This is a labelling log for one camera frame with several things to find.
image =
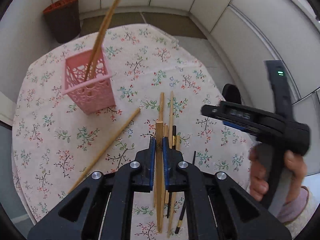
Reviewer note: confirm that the floral tablecloth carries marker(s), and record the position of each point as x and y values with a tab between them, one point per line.
54	140

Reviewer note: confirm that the black chopstick with gold band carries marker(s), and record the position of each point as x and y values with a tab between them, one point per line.
176	146

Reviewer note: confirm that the round wooden chopstick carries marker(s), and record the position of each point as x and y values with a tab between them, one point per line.
109	142

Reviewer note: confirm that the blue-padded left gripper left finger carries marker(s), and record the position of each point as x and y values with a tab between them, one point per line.
144	179

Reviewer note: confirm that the person's right hand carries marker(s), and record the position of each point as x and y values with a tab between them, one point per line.
259	186

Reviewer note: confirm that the brown bin with orange rim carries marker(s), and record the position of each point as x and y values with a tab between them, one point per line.
63	20

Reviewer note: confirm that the bamboo chopstick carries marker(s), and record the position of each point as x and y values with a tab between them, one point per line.
109	12
159	179
161	105
171	114
99	40

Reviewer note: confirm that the pink sleeve forearm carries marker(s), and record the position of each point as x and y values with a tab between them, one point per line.
290	211

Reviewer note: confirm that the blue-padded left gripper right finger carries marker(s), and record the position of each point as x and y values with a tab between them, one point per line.
173	179

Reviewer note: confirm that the pink perforated utensil holder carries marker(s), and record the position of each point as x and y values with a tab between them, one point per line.
90	94

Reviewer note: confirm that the black fluffy slipper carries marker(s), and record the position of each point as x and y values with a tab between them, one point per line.
231	94

